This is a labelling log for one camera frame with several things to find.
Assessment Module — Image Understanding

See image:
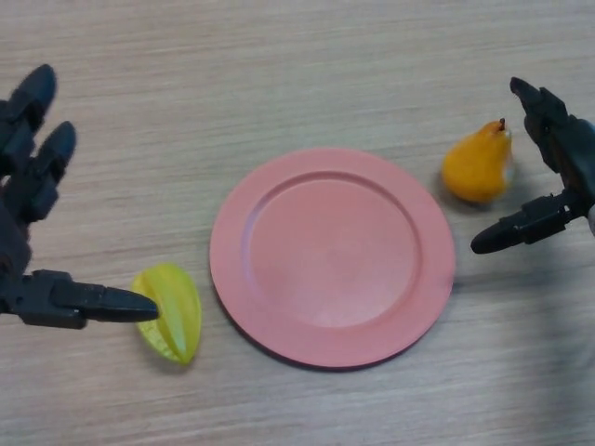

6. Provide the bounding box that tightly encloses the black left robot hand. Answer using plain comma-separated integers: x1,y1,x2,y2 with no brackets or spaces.
0,63,160,331

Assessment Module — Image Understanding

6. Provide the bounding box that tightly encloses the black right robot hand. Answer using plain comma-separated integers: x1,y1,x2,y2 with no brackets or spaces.
469,76,595,256

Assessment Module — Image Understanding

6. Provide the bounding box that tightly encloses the yellow orange pear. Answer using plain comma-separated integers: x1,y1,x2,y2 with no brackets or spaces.
441,118,516,204

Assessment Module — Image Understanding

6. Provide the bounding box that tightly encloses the pink round plate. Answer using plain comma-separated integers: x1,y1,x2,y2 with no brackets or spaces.
208,147,456,371

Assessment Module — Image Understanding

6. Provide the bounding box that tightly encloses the yellow green starfruit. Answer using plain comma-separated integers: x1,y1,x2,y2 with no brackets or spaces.
132,262,204,367

